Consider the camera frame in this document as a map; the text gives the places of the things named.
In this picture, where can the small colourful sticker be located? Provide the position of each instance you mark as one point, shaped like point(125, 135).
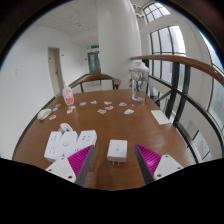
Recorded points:
point(122, 104)
point(102, 111)
point(72, 107)
point(52, 117)
point(107, 103)
point(58, 105)
point(128, 111)
point(108, 108)
point(69, 111)
point(82, 103)
point(55, 109)
point(94, 102)

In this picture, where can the white charger block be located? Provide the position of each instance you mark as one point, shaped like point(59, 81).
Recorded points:
point(117, 150)

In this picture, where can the white bottle with orange label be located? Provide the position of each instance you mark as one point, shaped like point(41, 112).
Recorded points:
point(68, 96)

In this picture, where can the white computer mouse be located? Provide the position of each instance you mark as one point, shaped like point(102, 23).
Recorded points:
point(44, 114)

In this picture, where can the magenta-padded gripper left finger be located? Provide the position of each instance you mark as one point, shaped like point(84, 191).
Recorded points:
point(78, 163)

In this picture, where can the glazed double door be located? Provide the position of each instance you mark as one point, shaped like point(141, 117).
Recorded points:
point(94, 62)

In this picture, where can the green exit sign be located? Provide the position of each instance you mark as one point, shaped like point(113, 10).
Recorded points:
point(95, 47)

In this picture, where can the white paper card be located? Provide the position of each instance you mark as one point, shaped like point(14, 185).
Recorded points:
point(160, 117)

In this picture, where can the tall paned window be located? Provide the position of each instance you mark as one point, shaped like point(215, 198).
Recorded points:
point(166, 50)

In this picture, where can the white side door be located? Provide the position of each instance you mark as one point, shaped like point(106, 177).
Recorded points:
point(55, 71)

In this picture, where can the white power strip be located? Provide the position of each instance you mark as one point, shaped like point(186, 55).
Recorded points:
point(66, 143)

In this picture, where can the large glass window wall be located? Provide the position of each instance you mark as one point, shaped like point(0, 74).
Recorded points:
point(216, 93)

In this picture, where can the wooden chair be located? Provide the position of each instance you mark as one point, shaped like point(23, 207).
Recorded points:
point(96, 77)

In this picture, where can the black railing with wooden handrail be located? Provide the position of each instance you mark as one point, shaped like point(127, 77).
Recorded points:
point(173, 60)

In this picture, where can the clear plastic shaker bottle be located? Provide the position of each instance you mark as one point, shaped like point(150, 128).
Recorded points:
point(139, 83)

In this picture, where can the arched paned window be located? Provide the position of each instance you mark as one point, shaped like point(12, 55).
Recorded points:
point(156, 12)

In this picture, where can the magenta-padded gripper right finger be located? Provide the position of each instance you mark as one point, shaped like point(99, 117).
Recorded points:
point(155, 163)

